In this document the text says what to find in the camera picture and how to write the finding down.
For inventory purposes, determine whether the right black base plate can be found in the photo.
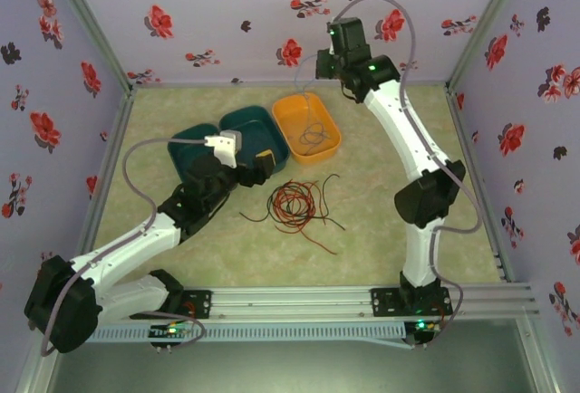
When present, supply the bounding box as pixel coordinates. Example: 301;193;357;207
370;287;454;317

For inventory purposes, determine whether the aluminium side rail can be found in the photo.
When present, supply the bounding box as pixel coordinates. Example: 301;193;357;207
446;87;516;283
67;87;137;288

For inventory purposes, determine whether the white slotted cable duct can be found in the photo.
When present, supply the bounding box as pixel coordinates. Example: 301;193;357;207
61;323;407;345

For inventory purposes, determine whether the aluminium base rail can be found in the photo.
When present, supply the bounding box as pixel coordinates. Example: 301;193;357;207
44;283;540;321

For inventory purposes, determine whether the controller board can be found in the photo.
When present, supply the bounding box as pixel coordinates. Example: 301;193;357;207
149;322;194;351
405;318;448;350

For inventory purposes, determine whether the right controller board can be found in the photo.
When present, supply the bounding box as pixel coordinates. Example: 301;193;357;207
405;318;448;350

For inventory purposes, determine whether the aluminium corner post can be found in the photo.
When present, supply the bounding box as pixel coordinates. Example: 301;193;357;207
43;0;137;93
446;0;531;91

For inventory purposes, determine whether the left arm lilac cable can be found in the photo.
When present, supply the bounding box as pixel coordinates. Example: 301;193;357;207
39;137;209;358

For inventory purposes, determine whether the left controller board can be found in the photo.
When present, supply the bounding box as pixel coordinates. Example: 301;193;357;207
149;322;194;351

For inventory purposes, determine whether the thin blue cable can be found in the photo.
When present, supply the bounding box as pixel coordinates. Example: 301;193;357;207
294;76;325;140
298;123;330;146

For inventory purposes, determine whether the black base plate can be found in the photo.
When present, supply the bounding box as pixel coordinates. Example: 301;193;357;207
130;289;214;321
370;287;454;317

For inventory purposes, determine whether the orange plastic tray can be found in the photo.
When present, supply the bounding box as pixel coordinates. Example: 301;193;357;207
271;91;343;166

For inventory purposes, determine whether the teal plastic tray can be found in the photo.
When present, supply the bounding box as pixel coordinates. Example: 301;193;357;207
218;105;291;177
166;122;241;186

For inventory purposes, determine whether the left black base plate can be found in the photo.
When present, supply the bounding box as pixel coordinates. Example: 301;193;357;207
130;289;214;321

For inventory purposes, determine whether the thin red cable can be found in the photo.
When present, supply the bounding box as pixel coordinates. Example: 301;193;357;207
271;179;339;256
273;180;319;227

